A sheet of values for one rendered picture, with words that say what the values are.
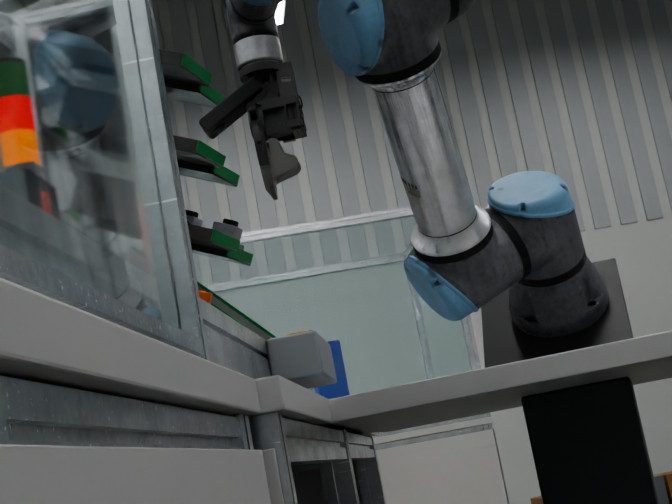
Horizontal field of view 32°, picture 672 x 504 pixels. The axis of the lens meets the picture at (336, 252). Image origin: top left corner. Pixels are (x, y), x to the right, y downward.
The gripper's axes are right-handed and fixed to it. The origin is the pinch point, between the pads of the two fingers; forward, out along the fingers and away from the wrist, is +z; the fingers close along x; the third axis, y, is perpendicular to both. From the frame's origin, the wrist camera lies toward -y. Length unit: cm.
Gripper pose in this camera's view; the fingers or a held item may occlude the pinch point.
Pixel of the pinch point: (269, 192)
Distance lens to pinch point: 184.2
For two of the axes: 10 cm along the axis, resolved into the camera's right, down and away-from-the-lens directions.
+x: 0.9, 1.6, 9.8
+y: 9.8, -1.9, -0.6
